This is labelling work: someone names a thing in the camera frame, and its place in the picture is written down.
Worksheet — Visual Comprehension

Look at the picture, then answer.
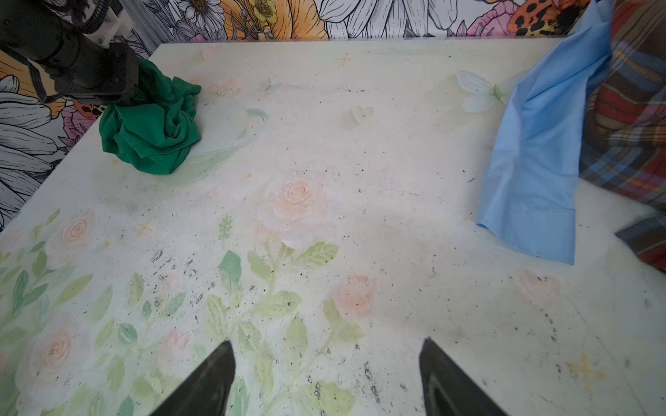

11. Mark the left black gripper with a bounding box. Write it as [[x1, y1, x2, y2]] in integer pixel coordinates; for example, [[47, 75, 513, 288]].
[[62, 43, 140, 105]]

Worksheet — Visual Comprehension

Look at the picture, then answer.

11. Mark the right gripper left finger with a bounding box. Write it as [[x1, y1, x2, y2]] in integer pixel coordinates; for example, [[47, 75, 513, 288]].
[[151, 341, 236, 416]]

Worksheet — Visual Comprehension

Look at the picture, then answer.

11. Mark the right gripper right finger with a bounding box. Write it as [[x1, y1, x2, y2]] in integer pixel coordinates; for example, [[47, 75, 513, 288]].
[[419, 338, 507, 416]]

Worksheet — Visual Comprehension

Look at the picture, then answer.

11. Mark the green cloth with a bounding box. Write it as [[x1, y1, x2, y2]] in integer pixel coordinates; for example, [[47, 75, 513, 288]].
[[99, 58, 201, 175]]

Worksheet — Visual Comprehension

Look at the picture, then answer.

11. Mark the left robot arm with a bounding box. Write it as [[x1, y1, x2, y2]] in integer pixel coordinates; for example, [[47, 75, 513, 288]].
[[1, 1, 139, 105]]

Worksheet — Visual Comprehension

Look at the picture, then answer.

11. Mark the light blue cloth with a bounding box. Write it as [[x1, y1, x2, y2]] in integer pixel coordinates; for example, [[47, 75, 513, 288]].
[[476, 1, 614, 265]]

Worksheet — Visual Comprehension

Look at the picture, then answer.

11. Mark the red plaid cloth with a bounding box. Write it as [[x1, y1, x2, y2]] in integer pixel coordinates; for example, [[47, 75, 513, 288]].
[[579, 1, 665, 270]]

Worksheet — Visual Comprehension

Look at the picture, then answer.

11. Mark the left black corrugated cable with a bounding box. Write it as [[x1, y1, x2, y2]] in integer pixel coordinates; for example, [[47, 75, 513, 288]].
[[67, 0, 113, 35]]

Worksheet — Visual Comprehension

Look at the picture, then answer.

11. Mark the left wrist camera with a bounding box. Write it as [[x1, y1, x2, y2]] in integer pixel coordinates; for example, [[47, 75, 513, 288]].
[[86, 0, 133, 49]]

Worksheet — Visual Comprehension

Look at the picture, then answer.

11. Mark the left aluminium corner post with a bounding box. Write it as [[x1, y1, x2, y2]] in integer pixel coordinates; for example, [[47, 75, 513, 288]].
[[120, 0, 169, 55]]

